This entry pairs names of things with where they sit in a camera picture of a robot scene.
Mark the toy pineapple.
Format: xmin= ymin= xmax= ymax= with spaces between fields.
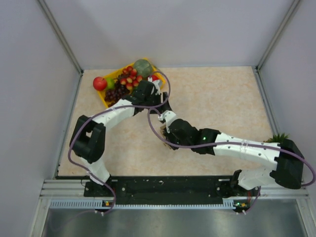
xmin=263 ymin=133 xmax=289 ymax=143

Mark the dark purple grape bunch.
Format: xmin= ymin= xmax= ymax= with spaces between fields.
xmin=105 ymin=80 xmax=130 ymax=102

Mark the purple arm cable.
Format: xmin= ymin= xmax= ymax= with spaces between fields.
xmin=147 ymin=108 xmax=316 ymax=214
xmin=68 ymin=71 xmax=171 ymax=215

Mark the green apple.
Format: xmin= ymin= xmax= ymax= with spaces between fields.
xmin=106 ymin=78 xmax=115 ymax=90

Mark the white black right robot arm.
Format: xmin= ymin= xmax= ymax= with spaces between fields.
xmin=160 ymin=119 xmax=303 ymax=196

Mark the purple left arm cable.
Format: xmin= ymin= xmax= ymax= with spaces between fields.
xmin=68 ymin=71 xmax=171 ymax=215

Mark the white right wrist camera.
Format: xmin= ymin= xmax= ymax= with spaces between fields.
xmin=158 ymin=110 xmax=178 ymax=133

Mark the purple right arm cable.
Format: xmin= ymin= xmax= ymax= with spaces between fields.
xmin=147 ymin=108 xmax=316 ymax=214

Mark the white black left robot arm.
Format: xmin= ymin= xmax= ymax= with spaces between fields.
xmin=68 ymin=80 xmax=170 ymax=196

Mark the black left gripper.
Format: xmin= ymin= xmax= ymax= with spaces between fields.
xmin=144 ymin=92 xmax=171 ymax=114

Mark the red apple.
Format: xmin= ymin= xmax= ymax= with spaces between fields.
xmin=93 ymin=77 xmax=108 ymax=91

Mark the brown cardboard express box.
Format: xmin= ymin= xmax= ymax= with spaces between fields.
xmin=159 ymin=125 xmax=172 ymax=150

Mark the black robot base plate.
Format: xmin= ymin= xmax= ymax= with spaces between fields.
xmin=84 ymin=176 xmax=258 ymax=205

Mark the green netted melon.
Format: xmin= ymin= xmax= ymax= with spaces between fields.
xmin=133 ymin=59 xmax=153 ymax=78

